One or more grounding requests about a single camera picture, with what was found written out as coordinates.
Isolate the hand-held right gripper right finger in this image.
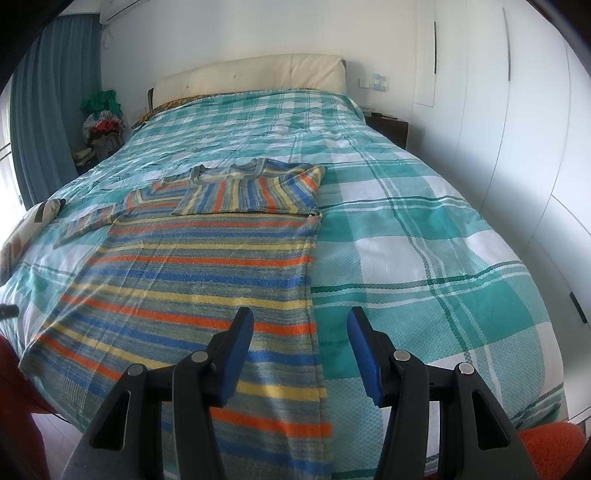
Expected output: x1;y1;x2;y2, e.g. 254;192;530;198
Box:
346;306;532;480

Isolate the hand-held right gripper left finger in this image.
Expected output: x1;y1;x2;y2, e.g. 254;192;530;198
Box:
60;307;256;480

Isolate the striped knit sweater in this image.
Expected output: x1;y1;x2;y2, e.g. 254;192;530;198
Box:
18;158;334;480

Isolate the pile of colourful clothes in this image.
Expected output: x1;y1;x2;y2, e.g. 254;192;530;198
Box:
74;89;127;167

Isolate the beige patterned pillow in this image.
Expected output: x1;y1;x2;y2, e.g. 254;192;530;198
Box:
0;198;66;278

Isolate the teal checked blanket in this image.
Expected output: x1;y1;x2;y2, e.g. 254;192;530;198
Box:
0;89;566;480

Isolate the blue-grey curtain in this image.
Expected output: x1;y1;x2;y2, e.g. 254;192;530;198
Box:
9;18;105;204

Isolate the dark wooden nightstand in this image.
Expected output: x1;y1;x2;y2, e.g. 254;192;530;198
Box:
364;108;409;149

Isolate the white wardrobe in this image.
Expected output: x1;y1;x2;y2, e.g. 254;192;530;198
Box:
413;0;591;333

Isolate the cream padded headboard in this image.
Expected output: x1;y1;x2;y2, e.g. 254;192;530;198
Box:
148;53;348;114

